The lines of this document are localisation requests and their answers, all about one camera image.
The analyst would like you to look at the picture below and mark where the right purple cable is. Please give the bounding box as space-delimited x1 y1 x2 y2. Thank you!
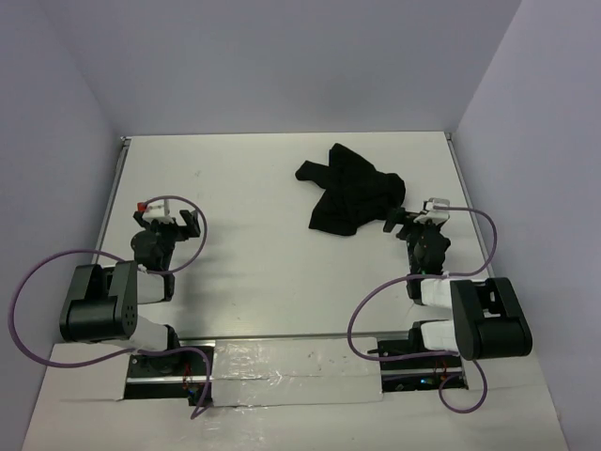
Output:
347 200 499 414

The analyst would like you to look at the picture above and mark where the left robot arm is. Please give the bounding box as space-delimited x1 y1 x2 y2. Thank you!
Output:
59 210 206 375

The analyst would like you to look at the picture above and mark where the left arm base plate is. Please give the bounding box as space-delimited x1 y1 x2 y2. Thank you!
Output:
123 351 207 407

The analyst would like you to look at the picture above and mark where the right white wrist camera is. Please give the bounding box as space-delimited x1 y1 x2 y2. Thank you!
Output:
413 197 450 226

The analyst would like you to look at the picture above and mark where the black t shirt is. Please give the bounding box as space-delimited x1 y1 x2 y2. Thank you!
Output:
295 143 406 237

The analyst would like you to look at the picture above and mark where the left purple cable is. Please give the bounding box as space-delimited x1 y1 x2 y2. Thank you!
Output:
9 194 215 420

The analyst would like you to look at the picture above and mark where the purple cable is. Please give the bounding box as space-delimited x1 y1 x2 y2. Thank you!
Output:
9 194 215 420
347 200 499 414

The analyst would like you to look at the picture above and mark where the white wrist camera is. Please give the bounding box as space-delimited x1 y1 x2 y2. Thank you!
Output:
136 199 173 224
413 197 450 226

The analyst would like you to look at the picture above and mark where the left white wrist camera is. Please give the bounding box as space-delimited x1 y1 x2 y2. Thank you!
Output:
136 199 173 224

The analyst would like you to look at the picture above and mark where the aluminium table rail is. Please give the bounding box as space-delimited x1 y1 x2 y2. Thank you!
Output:
69 135 131 342

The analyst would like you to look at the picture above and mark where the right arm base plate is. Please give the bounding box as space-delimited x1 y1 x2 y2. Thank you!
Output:
368 338 467 393

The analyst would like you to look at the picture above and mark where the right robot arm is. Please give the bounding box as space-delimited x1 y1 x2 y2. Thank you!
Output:
383 200 533 367

